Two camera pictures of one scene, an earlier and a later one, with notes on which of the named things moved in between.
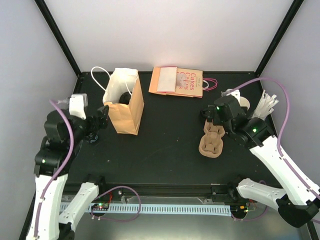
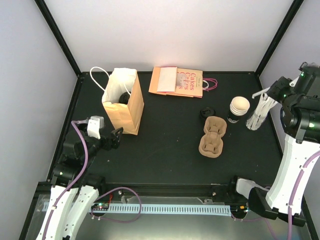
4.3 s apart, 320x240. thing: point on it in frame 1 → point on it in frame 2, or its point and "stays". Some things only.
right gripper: (212, 109) → (274, 92)
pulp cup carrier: (211, 145) stays
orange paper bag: (123, 96) stays
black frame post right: (292, 10) stays
